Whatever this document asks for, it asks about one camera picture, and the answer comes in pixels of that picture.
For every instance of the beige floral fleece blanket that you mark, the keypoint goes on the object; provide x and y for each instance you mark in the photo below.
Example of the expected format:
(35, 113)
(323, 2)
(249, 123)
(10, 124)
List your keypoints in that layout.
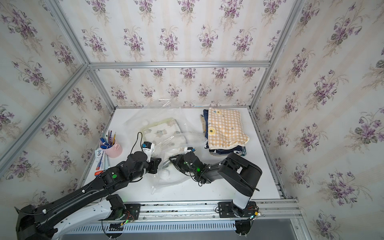
(203, 122)

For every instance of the blue bear pattern blanket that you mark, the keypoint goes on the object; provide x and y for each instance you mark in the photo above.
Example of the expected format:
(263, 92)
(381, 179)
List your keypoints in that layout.
(237, 151)

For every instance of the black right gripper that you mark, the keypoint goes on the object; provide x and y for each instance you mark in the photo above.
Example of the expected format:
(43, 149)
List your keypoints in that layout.
(178, 161)

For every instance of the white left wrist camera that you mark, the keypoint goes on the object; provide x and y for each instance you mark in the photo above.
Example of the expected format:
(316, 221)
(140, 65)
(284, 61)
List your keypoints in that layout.
(148, 148)

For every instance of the white green trimmed blanket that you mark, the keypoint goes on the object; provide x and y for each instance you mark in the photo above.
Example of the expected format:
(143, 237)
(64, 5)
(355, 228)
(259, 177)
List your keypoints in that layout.
(168, 137)

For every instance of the orange gingham sunflower blanket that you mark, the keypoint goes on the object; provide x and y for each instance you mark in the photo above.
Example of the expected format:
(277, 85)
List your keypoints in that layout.
(225, 129)

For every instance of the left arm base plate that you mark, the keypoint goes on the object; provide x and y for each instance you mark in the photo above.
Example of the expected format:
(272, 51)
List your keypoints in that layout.
(128, 212)

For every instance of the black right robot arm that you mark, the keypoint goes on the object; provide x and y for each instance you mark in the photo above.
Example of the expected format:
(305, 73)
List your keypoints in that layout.
(240, 173)

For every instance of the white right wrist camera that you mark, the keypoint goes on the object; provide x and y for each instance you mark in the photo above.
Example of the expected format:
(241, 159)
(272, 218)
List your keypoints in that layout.
(189, 149)

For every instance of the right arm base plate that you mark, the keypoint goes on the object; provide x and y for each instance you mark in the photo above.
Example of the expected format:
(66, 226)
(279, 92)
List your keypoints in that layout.
(230, 210)

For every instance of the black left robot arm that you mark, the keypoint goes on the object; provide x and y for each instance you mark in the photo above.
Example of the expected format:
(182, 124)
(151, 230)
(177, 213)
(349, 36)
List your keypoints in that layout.
(40, 223)

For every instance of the navy star pattern blanket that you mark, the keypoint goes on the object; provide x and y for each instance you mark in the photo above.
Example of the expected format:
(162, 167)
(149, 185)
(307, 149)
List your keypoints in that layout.
(206, 114)

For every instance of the white toothpaste box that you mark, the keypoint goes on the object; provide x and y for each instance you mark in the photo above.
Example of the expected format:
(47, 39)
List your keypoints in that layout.
(102, 161)

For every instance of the clear plastic vacuum bag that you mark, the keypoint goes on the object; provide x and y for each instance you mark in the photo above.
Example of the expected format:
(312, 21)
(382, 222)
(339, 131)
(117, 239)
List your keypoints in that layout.
(156, 111)

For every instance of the pink pen cup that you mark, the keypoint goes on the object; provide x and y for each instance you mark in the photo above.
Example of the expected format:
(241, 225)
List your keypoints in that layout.
(112, 151)

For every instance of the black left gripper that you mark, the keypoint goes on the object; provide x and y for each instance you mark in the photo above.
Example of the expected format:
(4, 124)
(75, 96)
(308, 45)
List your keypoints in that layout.
(154, 163)

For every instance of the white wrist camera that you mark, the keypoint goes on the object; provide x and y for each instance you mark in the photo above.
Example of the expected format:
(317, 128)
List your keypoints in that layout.
(148, 148)
(189, 149)

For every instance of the aluminium mounting rail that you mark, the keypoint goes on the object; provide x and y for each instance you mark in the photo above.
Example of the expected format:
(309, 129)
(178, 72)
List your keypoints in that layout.
(182, 211)

